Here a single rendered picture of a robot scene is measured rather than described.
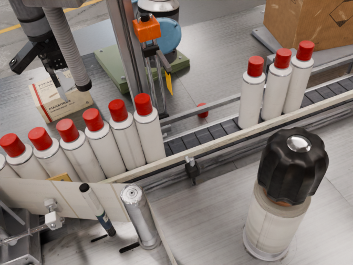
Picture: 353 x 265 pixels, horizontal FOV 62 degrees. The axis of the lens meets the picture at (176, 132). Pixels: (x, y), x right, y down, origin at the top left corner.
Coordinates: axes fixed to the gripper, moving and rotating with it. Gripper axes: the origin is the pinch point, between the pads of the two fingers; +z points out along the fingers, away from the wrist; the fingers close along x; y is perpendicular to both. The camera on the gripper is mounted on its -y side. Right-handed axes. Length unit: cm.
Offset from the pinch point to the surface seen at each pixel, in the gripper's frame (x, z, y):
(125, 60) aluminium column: -29.3, -21.1, 15.5
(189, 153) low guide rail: -47, -3, 20
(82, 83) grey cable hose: -31.4, -21.1, 4.8
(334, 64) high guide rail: -47, -8, 67
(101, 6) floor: 248, 87, 82
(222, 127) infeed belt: -42, 0, 34
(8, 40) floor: 242, 89, -23
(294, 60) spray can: -47, -16, 50
